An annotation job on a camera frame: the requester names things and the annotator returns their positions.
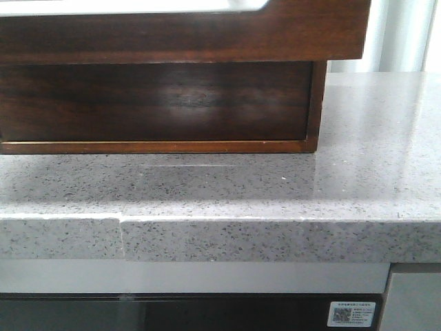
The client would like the dark wooden drawer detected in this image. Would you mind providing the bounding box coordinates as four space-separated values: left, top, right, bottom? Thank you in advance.
1 1 371 65
0 61 314 142

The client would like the dark wooden drawer cabinet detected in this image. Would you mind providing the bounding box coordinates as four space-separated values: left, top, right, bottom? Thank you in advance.
0 60 328 154

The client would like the white QR code sticker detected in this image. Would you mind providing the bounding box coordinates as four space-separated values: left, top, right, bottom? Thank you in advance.
327 301 376 328

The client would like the grey cabinet door panel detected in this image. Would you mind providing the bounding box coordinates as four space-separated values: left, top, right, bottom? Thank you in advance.
380 272 440 330

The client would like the black glass appliance door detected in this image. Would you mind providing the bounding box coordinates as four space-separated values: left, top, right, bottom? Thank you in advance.
1 293 382 330

